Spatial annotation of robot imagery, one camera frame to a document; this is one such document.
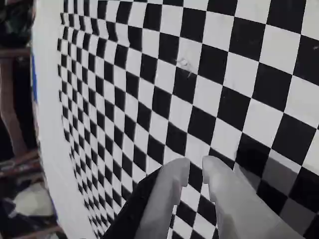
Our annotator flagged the black white checkerboard sheet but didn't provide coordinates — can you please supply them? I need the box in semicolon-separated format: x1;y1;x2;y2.
31;0;319;239

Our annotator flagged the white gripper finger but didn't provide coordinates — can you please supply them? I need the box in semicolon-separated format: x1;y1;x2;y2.
102;158;190;239
203;156;305;239

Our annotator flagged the blue tape strip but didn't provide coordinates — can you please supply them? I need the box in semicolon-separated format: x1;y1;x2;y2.
31;56;38;103

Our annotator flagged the wooden chair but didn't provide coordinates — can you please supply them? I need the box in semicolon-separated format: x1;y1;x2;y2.
0;47;42;162

